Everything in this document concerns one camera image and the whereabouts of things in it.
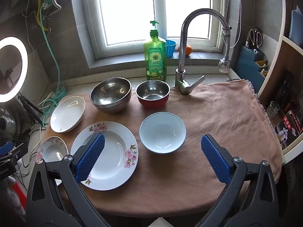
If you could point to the teal power strip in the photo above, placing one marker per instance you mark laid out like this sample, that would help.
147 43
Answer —
60 92

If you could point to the steel pot lid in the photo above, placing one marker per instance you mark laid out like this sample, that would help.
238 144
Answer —
9 125

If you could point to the black scissors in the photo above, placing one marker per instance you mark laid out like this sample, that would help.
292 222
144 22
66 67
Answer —
256 36

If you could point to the wooden shelf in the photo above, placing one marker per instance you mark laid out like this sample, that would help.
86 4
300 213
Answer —
279 59

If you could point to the red saucepan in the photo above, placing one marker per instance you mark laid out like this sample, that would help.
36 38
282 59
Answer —
152 93

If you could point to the black tripod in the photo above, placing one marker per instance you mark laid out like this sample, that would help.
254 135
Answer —
28 107

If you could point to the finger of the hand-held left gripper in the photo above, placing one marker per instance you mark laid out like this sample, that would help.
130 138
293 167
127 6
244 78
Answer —
14 153

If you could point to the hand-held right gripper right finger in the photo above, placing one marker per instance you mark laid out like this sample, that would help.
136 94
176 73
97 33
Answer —
215 158

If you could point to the large pink floral plate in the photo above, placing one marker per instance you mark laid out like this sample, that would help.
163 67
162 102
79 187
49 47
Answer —
113 151

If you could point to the chrome faucet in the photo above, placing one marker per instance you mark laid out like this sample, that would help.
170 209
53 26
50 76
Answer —
182 59

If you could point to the light blue bowl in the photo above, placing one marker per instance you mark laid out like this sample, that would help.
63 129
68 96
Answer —
162 132

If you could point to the red plastic box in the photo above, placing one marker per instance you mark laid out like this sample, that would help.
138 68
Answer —
17 198

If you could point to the orange fruit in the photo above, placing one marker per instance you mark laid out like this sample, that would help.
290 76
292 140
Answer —
188 50

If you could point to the white window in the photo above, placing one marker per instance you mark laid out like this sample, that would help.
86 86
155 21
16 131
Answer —
132 11

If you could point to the small floral white bowl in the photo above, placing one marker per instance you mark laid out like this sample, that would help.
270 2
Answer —
53 149

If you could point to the printed teapot box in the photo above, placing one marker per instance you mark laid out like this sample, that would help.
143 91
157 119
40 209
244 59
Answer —
291 127

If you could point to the blue plastic cup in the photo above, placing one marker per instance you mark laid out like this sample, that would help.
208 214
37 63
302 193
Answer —
171 48

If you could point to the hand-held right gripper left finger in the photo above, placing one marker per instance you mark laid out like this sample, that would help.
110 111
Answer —
91 157

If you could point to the clear glass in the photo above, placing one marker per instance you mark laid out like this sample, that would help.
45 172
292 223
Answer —
273 108

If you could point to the blue board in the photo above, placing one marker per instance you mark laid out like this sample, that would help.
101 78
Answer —
297 26

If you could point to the wall outlet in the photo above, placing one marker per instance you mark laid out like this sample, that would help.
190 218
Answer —
46 7

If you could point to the white paper sheet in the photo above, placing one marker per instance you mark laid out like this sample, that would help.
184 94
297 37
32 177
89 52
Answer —
159 222

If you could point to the pink towel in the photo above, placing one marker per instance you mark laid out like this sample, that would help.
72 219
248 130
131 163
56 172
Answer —
213 113

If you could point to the green dish soap bottle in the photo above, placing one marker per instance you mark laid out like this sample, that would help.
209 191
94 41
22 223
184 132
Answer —
155 61

